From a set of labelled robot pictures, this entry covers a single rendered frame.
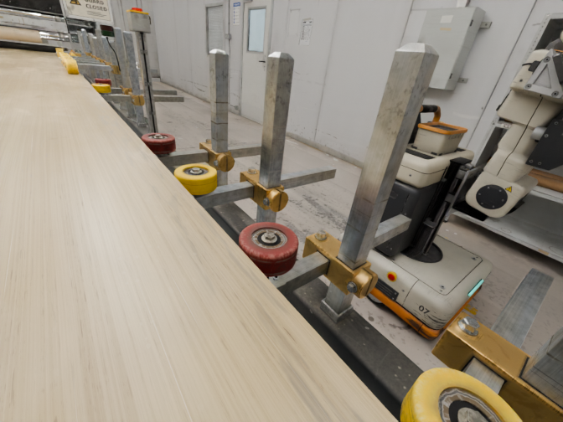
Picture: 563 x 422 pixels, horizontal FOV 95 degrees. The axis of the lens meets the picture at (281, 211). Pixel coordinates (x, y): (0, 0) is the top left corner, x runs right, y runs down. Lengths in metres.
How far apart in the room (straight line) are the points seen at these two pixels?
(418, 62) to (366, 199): 0.17
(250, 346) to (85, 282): 0.18
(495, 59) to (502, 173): 1.87
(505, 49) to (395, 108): 2.76
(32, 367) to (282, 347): 0.18
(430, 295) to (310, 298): 0.92
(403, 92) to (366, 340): 0.40
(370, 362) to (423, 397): 0.26
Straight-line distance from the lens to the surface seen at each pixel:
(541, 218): 3.08
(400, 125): 0.35
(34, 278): 0.36
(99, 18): 4.49
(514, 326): 0.48
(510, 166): 1.33
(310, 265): 0.44
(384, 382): 0.51
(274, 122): 0.53
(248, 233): 0.35
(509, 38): 3.11
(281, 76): 0.52
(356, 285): 0.45
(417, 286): 1.42
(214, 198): 0.56
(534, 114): 1.34
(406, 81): 0.35
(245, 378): 0.23
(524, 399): 0.41
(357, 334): 0.53
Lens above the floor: 1.11
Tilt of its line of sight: 30 degrees down
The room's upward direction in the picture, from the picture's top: 7 degrees clockwise
